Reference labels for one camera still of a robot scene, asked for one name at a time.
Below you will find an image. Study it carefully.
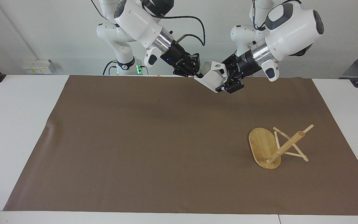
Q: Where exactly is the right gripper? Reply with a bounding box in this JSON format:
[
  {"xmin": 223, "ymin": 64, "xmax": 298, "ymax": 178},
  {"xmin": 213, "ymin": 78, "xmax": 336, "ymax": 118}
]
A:
[{"xmin": 161, "ymin": 41, "xmax": 204, "ymax": 78}]

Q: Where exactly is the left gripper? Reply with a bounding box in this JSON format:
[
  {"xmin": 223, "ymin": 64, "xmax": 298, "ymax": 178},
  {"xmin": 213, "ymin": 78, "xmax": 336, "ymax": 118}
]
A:
[{"xmin": 215, "ymin": 51, "xmax": 262, "ymax": 94}]

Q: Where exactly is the white faceted cup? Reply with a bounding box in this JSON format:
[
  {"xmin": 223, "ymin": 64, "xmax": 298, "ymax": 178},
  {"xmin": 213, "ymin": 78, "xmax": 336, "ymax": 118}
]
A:
[{"xmin": 194, "ymin": 61, "xmax": 229, "ymax": 93}]

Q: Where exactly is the wooden cup rack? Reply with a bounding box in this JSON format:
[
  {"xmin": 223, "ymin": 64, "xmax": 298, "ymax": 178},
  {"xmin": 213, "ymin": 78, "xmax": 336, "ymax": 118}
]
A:
[{"xmin": 249, "ymin": 124, "xmax": 314, "ymax": 170}]

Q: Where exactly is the white power strip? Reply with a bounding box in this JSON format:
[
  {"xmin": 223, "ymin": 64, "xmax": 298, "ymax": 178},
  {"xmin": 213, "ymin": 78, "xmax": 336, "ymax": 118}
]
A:
[{"xmin": 23, "ymin": 59, "xmax": 55, "ymax": 75}]

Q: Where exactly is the black cable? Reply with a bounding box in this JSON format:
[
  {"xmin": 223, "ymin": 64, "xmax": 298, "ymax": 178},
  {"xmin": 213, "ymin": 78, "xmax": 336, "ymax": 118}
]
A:
[
  {"xmin": 103, "ymin": 60, "xmax": 118, "ymax": 76},
  {"xmin": 149, "ymin": 15, "xmax": 206, "ymax": 47},
  {"xmin": 251, "ymin": 0, "xmax": 267, "ymax": 31}
]

